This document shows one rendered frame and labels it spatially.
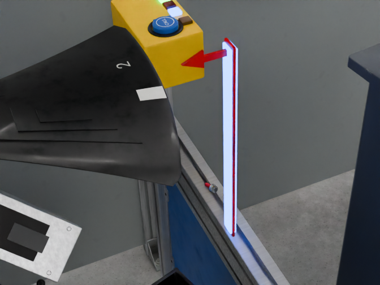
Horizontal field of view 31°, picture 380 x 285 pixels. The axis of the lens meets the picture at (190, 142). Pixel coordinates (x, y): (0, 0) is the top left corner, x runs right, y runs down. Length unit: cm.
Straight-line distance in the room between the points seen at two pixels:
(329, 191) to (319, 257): 28
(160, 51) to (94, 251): 108
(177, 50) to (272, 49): 79
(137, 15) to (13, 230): 43
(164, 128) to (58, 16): 81
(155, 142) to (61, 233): 18
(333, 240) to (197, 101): 67
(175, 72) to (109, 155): 38
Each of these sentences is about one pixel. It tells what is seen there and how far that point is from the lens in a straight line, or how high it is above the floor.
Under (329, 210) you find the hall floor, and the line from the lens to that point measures 226.
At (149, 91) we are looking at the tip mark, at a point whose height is 116.
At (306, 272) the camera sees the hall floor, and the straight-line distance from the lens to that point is 209.
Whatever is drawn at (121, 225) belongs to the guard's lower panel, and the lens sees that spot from 199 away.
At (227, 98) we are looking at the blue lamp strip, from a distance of 85.
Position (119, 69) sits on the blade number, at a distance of 80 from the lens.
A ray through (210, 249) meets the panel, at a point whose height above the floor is 71.
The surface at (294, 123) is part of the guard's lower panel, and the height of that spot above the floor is 34.
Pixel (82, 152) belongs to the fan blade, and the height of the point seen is 116.
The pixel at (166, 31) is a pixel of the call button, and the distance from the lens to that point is 105.
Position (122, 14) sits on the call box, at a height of 107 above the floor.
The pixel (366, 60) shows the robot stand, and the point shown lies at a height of 100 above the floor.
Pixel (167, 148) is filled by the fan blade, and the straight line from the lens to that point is 75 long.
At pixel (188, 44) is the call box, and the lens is 106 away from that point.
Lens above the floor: 163
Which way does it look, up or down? 41 degrees down
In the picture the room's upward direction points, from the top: 3 degrees counter-clockwise
